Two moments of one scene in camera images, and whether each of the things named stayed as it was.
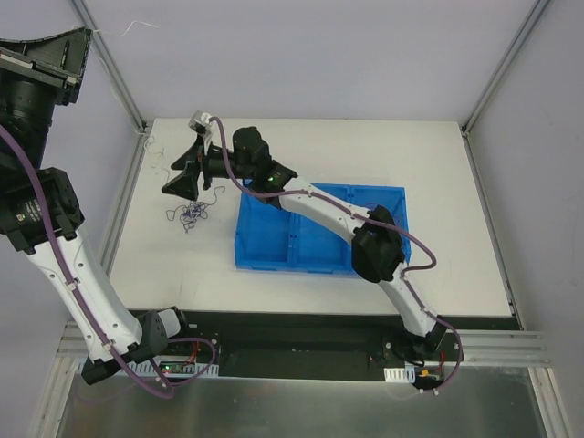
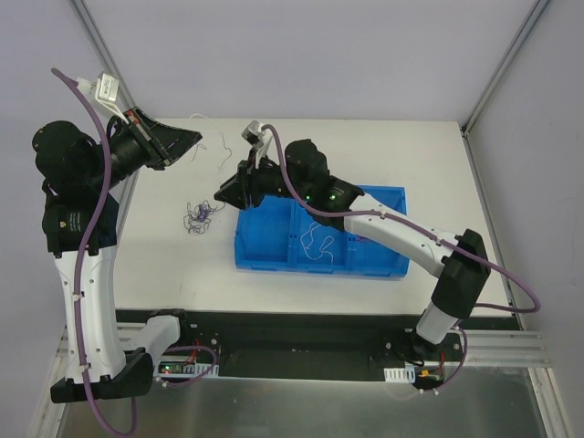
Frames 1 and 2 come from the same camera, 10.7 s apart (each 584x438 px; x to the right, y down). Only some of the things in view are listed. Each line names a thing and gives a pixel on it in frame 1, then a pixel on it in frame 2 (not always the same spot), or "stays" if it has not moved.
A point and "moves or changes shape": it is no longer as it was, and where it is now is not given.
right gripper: [202, 163] to [246, 183]
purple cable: [190, 212] moves or changes shape
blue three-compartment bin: [274, 239] stays
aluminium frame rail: [481, 348] stays
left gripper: [35, 73] to [144, 141]
